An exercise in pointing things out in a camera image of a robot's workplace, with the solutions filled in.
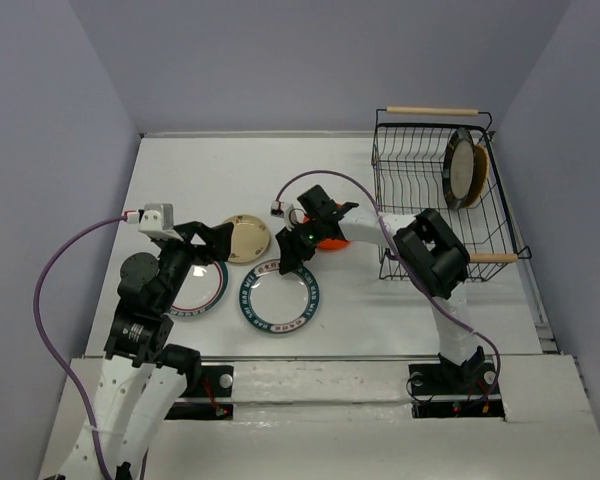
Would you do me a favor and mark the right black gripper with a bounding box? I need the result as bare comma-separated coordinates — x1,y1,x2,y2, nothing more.
276,217,326,275

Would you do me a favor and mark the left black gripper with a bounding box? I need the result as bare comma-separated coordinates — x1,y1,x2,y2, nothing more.
156,220,234,310

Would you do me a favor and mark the white plate teal red rim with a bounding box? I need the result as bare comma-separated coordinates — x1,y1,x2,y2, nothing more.
169,262,229,319

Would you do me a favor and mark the teal rim Hao Wei plate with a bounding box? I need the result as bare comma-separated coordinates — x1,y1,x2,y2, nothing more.
238,259,321,335

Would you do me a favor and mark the black rimmed beige plate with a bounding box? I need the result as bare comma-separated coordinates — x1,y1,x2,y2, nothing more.
442,127,475,210

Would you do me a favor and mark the woven bamboo round plate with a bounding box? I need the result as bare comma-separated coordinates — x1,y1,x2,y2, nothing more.
462,145,490,208

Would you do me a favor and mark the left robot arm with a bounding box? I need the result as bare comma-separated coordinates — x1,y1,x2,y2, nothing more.
41,209,233,479

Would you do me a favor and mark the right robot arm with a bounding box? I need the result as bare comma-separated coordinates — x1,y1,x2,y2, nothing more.
270,185,485,392

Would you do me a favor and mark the orange plate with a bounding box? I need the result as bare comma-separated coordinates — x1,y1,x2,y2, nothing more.
302,206,350,251

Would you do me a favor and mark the small cream floral plate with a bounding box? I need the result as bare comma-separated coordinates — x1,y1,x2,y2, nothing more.
225,214,271,264

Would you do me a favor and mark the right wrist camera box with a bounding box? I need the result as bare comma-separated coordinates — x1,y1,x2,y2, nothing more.
270,200,304,228

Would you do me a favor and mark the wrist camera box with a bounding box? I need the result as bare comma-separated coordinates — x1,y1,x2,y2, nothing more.
270,200,304,228
138,203,179,239

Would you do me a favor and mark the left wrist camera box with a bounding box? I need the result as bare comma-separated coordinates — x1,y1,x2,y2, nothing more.
138,203,179,239

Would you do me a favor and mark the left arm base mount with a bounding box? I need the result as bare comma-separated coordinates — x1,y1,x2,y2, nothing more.
165,363,234,421

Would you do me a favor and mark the black wire dish rack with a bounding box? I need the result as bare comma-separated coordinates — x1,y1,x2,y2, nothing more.
371,107,532,282

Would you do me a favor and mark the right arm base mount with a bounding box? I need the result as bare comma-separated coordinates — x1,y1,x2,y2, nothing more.
405,362,506,419

